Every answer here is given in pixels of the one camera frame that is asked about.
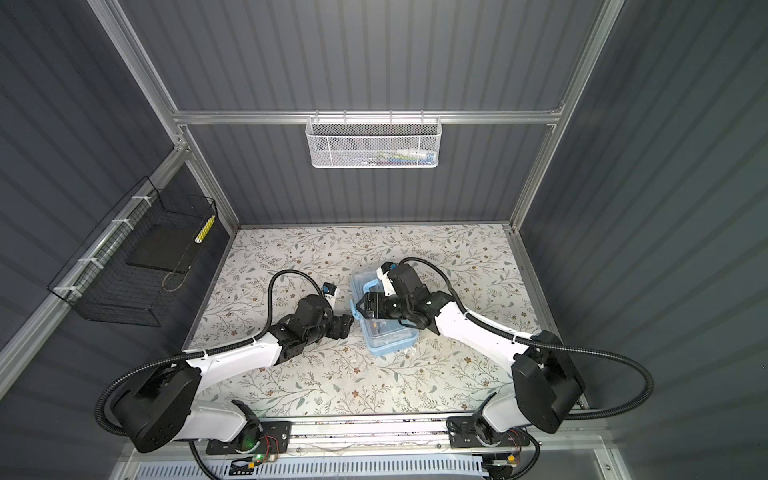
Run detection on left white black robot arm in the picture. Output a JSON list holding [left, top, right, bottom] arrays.
[[107, 294, 354, 454]]

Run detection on black foam pad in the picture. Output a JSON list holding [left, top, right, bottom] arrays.
[[125, 224, 202, 273]]

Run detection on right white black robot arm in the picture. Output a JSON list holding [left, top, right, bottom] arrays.
[[352, 262, 584, 444]]

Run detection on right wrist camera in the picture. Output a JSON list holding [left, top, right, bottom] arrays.
[[376, 261, 397, 297]]

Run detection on black wire mesh basket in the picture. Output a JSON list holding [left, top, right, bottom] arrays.
[[48, 181, 218, 327]]

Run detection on blue plastic tool box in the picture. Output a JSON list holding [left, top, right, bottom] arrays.
[[349, 263, 421, 359]]

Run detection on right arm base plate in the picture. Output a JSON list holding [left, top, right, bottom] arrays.
[[446, 416, 530, 449]]

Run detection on markers in white basket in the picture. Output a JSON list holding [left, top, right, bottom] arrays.
[[352, 148, 438, 167]]

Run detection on white slotted cable duct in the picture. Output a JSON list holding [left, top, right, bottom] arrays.
[[134, 454, 490, 480]]

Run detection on white wire mesh basket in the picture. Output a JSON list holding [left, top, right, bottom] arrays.
[[305, 119, 443, 169]]

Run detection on right black corrugated cable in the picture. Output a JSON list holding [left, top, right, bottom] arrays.
[[398, 256, 655, 420]]

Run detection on left black corrugated cable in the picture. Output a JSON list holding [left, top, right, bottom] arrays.
[[94, 269, 328, 438]]

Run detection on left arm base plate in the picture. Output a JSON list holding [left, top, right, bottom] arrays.
[[205, 421, 293, 456]]

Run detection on black corrugated cable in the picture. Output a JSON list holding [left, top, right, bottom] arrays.
[[398, 256, 655, 420], [94, 269, 328, 438]]

